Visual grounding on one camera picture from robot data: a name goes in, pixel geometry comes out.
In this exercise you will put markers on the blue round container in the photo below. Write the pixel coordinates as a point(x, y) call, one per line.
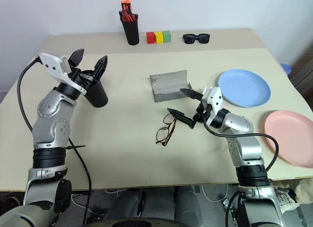
point(285, 69)

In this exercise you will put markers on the tortoiseshell eyeglasses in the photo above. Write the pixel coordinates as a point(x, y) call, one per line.
point(169, 129)

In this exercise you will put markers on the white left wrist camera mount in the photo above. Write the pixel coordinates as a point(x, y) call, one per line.
point(52, 63)

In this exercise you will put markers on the red and black marker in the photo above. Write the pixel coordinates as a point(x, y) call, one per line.
point(124, 16)
point(132, 17)

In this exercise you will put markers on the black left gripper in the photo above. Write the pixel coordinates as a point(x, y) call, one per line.
point(82, 77)

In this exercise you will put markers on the yellow block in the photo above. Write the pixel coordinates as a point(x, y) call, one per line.
point(159, 37)

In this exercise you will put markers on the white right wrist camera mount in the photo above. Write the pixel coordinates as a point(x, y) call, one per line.
point(215, 97)

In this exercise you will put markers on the black cup holding markers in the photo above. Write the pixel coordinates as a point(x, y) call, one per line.
point(131, 31)

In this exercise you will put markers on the brown wooden furniture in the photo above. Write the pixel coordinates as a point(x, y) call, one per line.
point(303, 73)

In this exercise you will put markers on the dark grey rounded shape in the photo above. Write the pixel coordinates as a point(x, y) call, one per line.
point(187, 202)

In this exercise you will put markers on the open grey glasses case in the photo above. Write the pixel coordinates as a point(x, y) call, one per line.
point(166, 86)

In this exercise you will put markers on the green block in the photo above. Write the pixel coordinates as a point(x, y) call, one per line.
point(167, 36)

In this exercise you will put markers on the pink plate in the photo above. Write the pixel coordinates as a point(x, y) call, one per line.
point(291, 134)

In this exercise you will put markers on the orange-capped marker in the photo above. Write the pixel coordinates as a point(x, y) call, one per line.
point(124, 4)
point(129, 5)

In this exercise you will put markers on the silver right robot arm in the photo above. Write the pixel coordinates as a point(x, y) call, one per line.
point(245, 148)

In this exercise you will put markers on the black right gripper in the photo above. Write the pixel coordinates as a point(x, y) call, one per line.
point(203, 113)

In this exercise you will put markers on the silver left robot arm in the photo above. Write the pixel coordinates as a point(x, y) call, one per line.
point(49, 124)

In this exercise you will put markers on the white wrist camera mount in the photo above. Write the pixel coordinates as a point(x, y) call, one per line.
point(215, 97)
point(52, 63)

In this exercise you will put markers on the black zip tie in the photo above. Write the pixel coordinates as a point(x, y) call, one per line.
point(77, 147)

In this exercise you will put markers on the dark robot torso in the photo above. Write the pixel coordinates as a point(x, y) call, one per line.
point(132, 222)

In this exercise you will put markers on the black sunglasses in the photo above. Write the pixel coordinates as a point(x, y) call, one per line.
point(196, 38)

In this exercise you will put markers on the blue plate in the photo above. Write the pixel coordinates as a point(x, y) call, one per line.
point(243, 87)

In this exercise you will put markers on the red block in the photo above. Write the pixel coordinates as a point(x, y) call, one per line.
point(150, 38)

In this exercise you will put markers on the empty black cup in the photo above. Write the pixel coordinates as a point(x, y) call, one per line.
point(97, 93)

